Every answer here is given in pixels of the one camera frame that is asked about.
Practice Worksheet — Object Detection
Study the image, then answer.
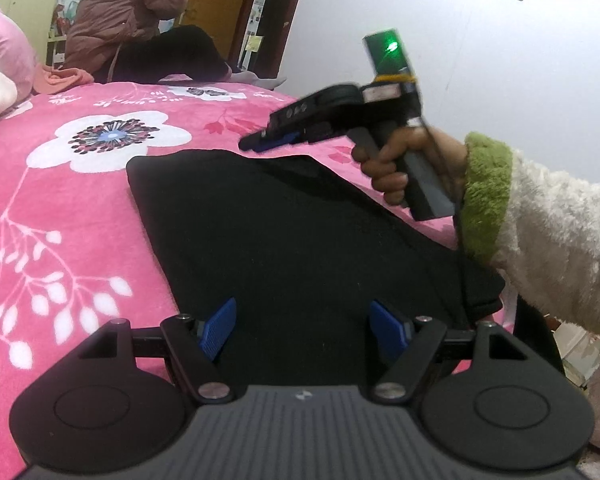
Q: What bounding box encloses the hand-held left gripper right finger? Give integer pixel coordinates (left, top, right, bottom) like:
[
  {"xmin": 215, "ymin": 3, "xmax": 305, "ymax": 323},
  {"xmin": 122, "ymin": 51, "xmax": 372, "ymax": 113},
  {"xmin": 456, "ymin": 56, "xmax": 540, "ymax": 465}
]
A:
[{"xmin": 369, "ymin": 299, "xmax": 530, "ymax": 405}]

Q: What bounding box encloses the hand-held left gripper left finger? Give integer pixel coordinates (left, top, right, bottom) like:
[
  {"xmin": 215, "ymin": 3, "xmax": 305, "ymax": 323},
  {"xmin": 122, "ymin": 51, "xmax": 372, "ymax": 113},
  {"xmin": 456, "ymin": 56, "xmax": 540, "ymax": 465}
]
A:
[{"xmin": 79, "ymin": 296, "xmax": 238, "ymax": 405}]

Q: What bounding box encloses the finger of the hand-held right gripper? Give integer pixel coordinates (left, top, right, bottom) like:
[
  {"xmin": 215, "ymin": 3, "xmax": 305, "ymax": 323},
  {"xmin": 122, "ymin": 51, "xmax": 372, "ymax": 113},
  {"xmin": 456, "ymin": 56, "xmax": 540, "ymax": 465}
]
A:
[
  {"xmin": 302, "ymin": 119, "xmax": 344, "ymax": 143},
  {"xmin": 237, "ymin": 127, "xmax": 303, "ymax": 153}
]

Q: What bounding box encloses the black t-shirt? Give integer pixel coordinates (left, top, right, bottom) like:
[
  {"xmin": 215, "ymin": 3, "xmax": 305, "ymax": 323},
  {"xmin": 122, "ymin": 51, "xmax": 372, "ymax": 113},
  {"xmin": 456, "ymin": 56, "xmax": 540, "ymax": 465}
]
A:
[{"xmin": 126, "ymin": 149, "xmax": 507, "ymax": 392}]

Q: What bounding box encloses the person's right forearm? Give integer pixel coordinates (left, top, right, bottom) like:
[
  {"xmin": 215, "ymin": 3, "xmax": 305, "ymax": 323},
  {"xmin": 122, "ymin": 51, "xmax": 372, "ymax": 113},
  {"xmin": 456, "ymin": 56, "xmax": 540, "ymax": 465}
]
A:
[{"xmin": 452, "ymin": 132, "xmax": 600, "ymax": 341}]

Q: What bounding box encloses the person's right hand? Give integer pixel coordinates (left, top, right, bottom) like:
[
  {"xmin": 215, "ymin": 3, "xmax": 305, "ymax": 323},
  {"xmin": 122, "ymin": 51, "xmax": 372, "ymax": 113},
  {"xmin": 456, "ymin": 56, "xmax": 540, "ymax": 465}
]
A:
[{"xmin": 351, "ymin": 126, "xmax": 470, "ymax": 207}]

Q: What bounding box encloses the pink floral blanket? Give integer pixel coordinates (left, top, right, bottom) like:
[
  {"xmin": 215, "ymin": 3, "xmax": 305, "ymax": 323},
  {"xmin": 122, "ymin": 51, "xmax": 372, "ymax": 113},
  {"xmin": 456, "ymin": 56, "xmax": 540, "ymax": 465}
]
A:
[{"xmin": 0, "ymin": 80, "xmax": 521, "ymax": 461}]

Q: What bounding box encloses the coral cloth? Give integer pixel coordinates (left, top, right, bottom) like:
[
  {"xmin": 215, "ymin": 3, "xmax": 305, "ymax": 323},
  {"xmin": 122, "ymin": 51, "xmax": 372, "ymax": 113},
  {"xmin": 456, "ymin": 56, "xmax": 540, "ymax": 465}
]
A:
[{"xmin": 32, "ymin": 66, "xmax": 97, "ymax": 96}]

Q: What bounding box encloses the pink quilt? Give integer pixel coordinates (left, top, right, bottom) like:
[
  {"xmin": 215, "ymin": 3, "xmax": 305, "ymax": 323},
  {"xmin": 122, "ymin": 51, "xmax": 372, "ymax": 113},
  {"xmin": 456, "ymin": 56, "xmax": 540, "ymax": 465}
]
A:
[{"xmin": 0, "ymin": 0, "xmax": 37, "ymax": 97}]

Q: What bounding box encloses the dark door frame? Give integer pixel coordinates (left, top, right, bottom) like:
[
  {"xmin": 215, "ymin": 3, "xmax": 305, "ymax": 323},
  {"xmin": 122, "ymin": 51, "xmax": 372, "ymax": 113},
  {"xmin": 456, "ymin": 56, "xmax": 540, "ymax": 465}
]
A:
[{"xmin": 230, "ymin": 0, "xmax": 312, "ymax": 82}]

